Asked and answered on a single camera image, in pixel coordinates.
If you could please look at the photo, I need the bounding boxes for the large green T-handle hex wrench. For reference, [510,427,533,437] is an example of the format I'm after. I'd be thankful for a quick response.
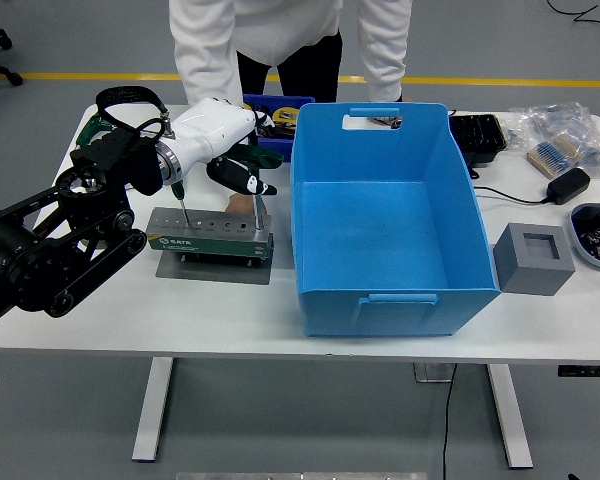
[224,143,285,235]

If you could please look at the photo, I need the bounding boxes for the clear bags of components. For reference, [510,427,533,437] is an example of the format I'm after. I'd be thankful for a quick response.
[507,101,600,179]

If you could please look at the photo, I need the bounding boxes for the large blue plastic box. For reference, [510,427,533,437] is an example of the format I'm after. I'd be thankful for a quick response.
[289,102,502,339]

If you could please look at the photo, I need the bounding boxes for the person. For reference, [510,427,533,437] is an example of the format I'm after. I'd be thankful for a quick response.
[168,0,414,109]

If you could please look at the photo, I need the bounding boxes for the black table control panel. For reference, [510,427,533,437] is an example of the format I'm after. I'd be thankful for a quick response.
[557,365,600,379]

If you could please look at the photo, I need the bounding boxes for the black adapter cord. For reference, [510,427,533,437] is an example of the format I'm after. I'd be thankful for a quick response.
[472,185,552,206]

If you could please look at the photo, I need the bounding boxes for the black office chair base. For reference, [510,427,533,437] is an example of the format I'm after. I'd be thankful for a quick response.
[0,28,24,87]

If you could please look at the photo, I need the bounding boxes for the black hanging cable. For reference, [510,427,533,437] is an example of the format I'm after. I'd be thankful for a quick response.
[442,363,459,480]

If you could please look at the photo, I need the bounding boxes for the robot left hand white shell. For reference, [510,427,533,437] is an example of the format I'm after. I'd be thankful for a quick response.
[169,97,280,197]

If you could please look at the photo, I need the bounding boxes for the black plastic component tray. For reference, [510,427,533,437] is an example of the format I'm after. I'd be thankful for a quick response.
[448,113,507,180]

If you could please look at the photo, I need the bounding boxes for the dark small parts pile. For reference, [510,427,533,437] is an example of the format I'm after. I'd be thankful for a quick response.
[257,110,296,141]

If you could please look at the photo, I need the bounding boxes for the black floor cable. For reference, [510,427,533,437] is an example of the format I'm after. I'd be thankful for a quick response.
[546,0,600,31]

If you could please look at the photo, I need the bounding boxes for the small green T-handle hex wrench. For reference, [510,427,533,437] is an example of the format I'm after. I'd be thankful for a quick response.
[171,182,191,225]

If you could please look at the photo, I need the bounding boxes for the grey cube block with recess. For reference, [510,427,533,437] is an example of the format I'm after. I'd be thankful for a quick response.
[492,222,577,297]

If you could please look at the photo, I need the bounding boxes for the grey oval tray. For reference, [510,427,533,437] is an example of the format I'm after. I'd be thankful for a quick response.
[569,202,600,272]

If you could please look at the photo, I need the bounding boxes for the person's right hand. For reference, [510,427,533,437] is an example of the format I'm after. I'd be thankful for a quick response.
[224,192,255,215]

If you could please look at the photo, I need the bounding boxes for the white table leg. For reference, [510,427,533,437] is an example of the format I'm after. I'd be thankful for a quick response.
[485,363,535,470]
[131,357,175,462]

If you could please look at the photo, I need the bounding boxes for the black power adapter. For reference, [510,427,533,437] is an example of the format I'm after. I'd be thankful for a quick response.
[546,167,592,206]

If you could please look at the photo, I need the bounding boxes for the tan resistor tape bundle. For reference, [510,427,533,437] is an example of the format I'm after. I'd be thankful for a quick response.
[526,133,584,180]

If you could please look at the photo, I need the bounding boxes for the green SATA wrench holder stand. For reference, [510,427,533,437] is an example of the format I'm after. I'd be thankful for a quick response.
[146,207,275,286]

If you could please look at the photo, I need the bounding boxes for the small blue parts bin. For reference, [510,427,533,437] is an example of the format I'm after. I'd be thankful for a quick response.
[242,93,315,162]

